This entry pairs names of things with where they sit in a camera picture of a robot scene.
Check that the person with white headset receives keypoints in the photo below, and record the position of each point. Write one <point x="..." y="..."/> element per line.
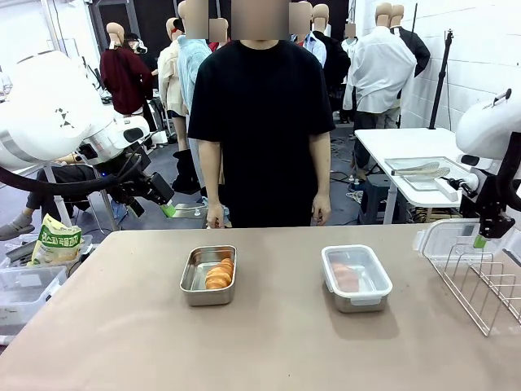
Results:
<point x="140" y="47"/>

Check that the person's right hand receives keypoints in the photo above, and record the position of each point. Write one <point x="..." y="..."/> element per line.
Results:
<point x="215" y="216"/>

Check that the black white jacket mannequin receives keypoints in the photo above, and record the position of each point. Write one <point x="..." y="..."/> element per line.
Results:
<point x="417" y="51"/>

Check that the clear plastic container lid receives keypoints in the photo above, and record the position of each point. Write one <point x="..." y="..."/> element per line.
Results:
<point x="443" y="236"/>
<point x="370" y="269"/>

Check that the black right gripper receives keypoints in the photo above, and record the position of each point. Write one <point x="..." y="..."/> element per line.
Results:
<point x="494" y="224"/>

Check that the black clothes mannequin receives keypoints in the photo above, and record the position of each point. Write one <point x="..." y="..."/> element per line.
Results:
<point x="338" y="69"/>

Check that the green yellow snack bag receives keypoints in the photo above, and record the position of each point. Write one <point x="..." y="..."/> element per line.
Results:
<point x="55" y="244"/>

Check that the gray sandal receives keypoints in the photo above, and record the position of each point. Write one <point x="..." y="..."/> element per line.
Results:
<point x="16" y="228"/>

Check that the person's right forearm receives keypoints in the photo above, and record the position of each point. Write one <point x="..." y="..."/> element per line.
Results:
<point x="209" y="171"/>

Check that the red top mannequin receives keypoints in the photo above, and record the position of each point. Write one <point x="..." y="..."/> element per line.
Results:
<point x="217" y="34"/>

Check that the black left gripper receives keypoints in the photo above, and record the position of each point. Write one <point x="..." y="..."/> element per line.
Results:
<point x="130" y="183"/>

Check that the seated dark haired person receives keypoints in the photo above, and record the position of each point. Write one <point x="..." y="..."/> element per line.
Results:
<point x="61" y="175"/>

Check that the person's black t-shirt torso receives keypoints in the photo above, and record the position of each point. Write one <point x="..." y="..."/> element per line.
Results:
<point x="260" y="102"/>

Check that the blue white shirt mannequin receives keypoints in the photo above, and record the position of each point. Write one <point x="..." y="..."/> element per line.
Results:
<point x="315" y="47"/>

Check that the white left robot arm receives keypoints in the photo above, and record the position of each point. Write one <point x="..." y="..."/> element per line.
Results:
<point x="49" y="106"/>

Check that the person's left hand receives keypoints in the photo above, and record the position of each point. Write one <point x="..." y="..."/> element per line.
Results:
<point x="321" y="209"/>

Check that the cream shirt mannequin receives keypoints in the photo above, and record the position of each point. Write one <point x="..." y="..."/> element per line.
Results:
<point x="169" y="81"/>

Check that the black tripod stand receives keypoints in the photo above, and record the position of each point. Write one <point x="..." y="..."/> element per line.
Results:
<point x="441" y="81"/>

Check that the dark gray stool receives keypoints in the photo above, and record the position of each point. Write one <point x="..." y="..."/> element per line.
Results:
<point x="376" y="199"/>

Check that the rectangular stainless steel container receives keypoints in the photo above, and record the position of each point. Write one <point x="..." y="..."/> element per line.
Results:
<point x="342" y="304"/>
<point x="195" y="295"/>

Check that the clear plastic storage bin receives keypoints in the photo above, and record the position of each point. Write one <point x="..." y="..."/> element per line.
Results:
<point x="24" y="293"/>

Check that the golden brown croissant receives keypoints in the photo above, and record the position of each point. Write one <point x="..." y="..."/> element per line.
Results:
<point x="346" y="277"/>
<point x="220" y="275"/>

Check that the white floor stand base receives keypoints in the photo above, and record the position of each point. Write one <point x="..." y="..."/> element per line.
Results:
<point x="191" y="213"/>

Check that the metal tongs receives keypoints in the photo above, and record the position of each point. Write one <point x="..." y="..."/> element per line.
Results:
<point x="423" y="168"/>

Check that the maroon dress mannequin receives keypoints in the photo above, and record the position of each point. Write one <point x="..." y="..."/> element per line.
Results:
<point x="122" y="81"/>

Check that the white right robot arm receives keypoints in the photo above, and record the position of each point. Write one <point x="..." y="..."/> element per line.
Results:
<point x="484" y="130"/>

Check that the light blue shirt mannequin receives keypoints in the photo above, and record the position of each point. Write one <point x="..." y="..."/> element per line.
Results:
<point x="189" y="73"/>

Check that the person's left forearm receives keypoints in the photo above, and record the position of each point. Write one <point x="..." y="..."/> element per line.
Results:
<point x="319" y="163"/>

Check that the black boots mannequin legs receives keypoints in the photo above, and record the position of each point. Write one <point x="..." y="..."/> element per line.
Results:
<point x="187" y="175"/>

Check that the perforated metal baking tray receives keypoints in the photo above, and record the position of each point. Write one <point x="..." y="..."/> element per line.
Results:
<point x="419" y="182"/>

